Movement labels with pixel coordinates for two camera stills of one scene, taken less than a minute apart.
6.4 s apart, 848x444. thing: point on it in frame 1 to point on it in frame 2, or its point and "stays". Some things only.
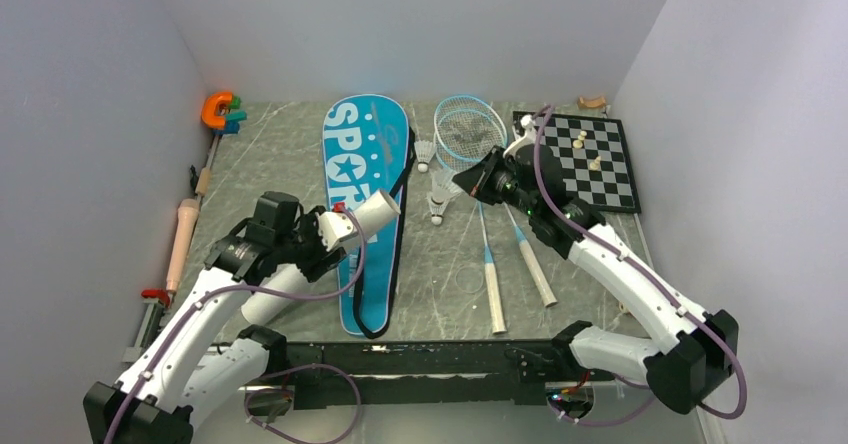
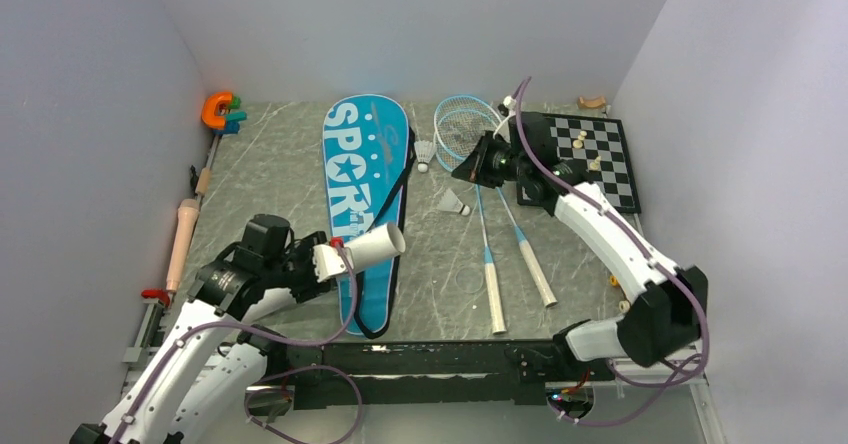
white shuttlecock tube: (377, 213) to (381, 243)
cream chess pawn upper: (579, 142) stays
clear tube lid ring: (469, 279) stays
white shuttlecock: (423, 150) stays
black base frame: (424, 373) stays
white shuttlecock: (436, 210) to (449, 201)
